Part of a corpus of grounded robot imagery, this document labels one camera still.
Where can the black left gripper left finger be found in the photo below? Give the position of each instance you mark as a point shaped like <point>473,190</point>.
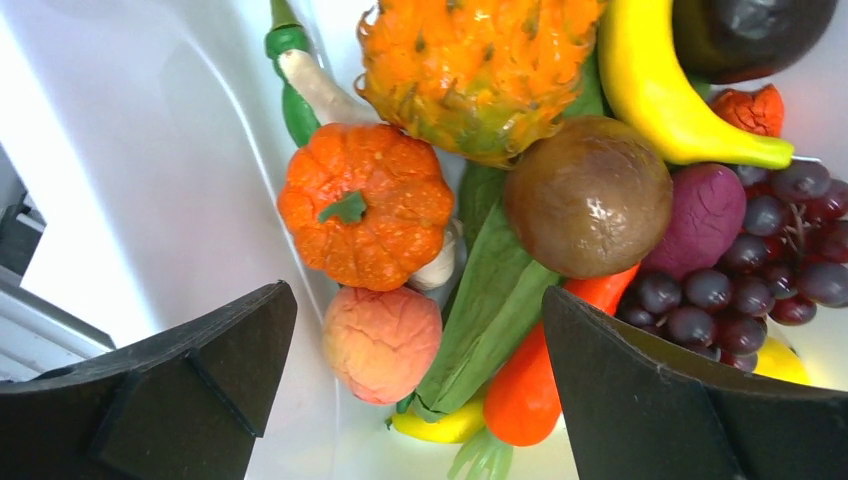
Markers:
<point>186,403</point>

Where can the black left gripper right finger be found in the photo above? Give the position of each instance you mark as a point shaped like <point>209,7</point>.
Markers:
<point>639,407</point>

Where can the white plastic food bin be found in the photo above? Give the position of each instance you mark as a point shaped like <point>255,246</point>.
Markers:
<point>151,136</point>

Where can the orange carrot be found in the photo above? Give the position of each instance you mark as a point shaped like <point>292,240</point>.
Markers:
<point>522,405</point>

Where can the yellow lemon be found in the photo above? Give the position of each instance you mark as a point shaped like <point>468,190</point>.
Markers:
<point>778,361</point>

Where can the peach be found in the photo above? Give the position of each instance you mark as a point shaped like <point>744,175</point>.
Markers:
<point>381,344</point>

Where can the brown round fruit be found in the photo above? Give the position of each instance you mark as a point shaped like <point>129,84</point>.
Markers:
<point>592,200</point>

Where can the purple grape bunch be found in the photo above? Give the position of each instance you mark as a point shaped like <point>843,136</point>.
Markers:
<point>788,261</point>

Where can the magenta purple fruit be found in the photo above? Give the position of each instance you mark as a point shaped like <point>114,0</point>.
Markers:
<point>708,209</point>

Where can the white garlic bulb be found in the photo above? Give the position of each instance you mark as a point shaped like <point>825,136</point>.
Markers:
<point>438,271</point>

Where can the yellow banana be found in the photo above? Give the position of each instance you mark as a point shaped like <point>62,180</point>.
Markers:
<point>646,88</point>

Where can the small red-orange fruit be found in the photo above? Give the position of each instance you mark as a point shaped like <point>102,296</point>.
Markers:
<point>760,112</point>

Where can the white green scallion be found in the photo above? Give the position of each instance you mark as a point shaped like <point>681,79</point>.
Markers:
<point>310,96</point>

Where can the toy pineapple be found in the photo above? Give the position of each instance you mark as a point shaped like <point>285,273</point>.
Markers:
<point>480,79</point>

